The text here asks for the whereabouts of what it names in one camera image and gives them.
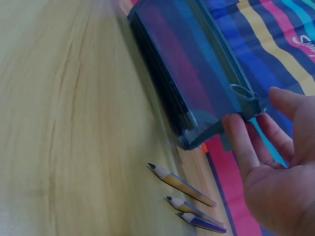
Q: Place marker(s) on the small orange piece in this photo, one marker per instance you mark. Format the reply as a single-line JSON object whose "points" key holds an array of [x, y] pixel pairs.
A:
{"points": [[203, 149]]}

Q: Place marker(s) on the teal mesh pencil pouch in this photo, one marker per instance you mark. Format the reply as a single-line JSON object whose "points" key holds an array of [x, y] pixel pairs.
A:
{"points": [[197, 73]]}

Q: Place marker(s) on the bundle of dark pencils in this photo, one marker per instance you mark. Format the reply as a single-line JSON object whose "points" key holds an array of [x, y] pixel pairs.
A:
{"points": [[157, 73]]}

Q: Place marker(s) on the purple and blue pencil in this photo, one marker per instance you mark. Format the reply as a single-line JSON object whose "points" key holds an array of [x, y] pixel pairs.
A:
{"points": [[204, 224]]}

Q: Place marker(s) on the person's right hand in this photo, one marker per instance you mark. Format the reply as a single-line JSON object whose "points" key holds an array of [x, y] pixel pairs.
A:
{"points": [[275, 196]]}

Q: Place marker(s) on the yellow and blue pencil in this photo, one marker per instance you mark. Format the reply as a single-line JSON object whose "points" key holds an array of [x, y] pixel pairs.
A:
{"points": [[182, 185], [194, 210]]}

